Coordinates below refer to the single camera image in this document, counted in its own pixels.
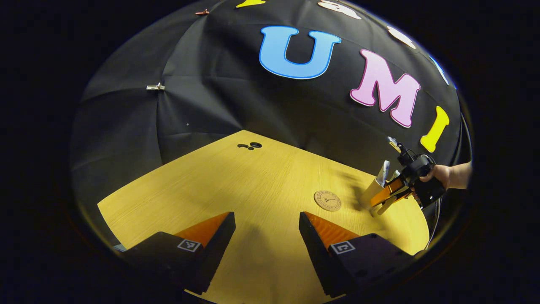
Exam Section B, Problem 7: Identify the black cable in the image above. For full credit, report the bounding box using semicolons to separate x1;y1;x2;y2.
427;198;442;250

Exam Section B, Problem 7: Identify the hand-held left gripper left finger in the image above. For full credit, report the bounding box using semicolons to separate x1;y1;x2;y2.
114;212;236;295

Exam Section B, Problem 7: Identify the wooden desktop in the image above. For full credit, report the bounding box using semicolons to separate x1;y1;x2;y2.
97;130;430;304

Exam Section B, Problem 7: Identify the black backdrop cloth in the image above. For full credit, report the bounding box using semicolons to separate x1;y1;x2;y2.
70;0;471;237

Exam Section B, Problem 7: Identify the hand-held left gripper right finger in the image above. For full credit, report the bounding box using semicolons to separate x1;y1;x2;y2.
299;212;417;298

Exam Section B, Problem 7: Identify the beige cup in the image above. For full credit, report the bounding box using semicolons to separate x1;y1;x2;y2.
359;177;399;217

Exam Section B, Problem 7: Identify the round brown coaster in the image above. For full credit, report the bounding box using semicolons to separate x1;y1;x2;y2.
313;190;342;212

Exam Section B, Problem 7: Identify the white toothpaste tube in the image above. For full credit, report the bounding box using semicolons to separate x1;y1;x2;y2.
376;160;391;187

